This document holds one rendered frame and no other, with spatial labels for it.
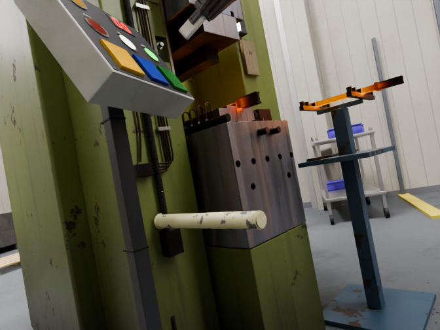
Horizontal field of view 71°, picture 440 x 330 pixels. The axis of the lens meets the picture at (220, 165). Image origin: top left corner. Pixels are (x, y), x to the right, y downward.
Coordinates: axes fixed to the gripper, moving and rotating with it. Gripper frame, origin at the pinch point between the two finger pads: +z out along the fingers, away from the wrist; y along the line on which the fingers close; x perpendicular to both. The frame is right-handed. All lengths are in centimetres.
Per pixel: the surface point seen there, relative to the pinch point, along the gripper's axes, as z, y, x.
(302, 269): 35, 56, -75
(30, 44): 56, 22, 64
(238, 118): 13.7, 44.2, -13.4
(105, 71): 14.5, -26.9, -10.4
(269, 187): 22, 45, -42
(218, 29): -3.0, 42.4, 17.2
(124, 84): 15.3, -21.9, -11.6
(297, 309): 45, 48, -85
